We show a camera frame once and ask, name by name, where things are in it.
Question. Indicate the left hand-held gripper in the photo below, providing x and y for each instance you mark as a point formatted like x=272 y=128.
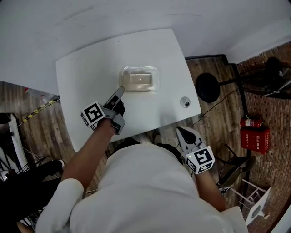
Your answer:
x=92 y=113

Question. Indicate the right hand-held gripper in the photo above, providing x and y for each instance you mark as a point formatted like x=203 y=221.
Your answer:
x=201 y=158

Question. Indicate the clear plastic rectangular tray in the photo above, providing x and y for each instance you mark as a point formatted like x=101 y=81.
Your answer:
x=138 y=79

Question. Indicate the person's right forearm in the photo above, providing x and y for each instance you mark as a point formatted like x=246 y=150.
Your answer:
x=209 y=191

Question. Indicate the person's left forearm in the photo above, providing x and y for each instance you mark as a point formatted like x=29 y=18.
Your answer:
x=88 y=154

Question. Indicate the person's right shoe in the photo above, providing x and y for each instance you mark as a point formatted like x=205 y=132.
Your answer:
x=158 y=139

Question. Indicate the white table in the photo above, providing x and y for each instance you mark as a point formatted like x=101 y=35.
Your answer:
x=91 y=75

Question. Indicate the small round grey cap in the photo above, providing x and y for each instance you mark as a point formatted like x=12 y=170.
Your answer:
x=185 y=102

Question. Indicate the dark round wicker chair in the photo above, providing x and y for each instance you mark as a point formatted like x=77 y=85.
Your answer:
x=236 y=169

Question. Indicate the red fire extinguisher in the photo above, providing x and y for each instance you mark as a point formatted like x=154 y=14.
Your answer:
x=250 y=122

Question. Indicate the red fire extinguisher box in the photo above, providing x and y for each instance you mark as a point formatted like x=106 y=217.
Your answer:
x=255 y=140

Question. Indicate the person's white shirt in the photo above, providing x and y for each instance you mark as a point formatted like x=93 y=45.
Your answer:
x=145 y=195

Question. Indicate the white power strip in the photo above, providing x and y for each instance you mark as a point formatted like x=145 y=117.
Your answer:
x=19 y=141

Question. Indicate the white metal frame rack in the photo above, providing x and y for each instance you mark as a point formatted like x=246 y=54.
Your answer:
x=257 y=209

